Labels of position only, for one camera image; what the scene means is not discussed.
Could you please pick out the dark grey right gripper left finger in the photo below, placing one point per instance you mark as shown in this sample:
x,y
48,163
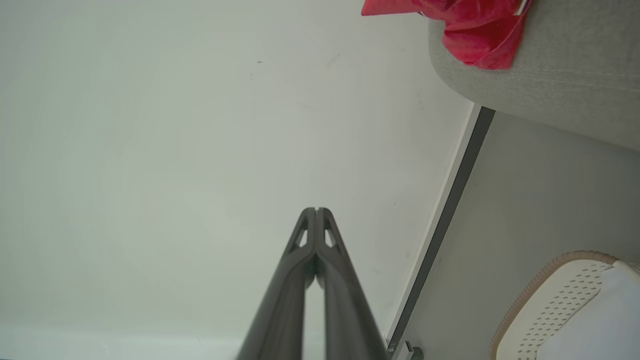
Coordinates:
x,y
280,310

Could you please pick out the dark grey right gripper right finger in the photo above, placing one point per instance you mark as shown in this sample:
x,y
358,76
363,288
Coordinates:
x,y
350,320

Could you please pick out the plain red garment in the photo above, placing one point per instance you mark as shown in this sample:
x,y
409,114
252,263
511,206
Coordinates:
x,y
475,35

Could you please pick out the white laundry basket brown rim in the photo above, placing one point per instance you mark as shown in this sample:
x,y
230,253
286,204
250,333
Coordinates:
x,y
540,310

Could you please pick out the grey fabric sofa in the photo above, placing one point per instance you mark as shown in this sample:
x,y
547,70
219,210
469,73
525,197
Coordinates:
x,y
575,70

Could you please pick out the white black wall baseboard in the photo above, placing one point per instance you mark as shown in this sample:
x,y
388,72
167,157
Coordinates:
x,y
445,220

